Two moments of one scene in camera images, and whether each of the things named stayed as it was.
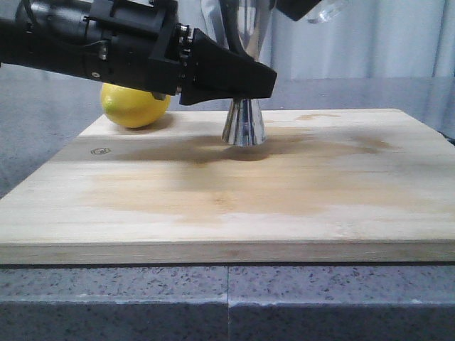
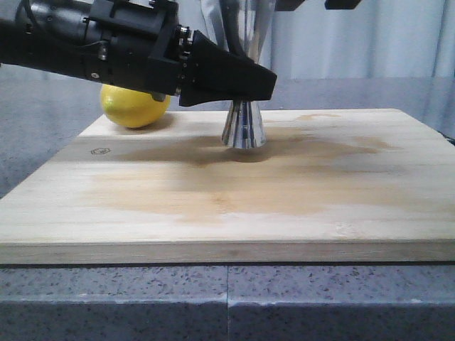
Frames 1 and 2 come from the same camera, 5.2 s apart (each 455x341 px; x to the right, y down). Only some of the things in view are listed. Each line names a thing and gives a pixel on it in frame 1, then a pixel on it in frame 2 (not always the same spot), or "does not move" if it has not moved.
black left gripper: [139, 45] does not move
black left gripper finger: [296, 9] -> [287, 5]
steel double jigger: [243, 126] does not move
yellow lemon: [131, 107] does not move
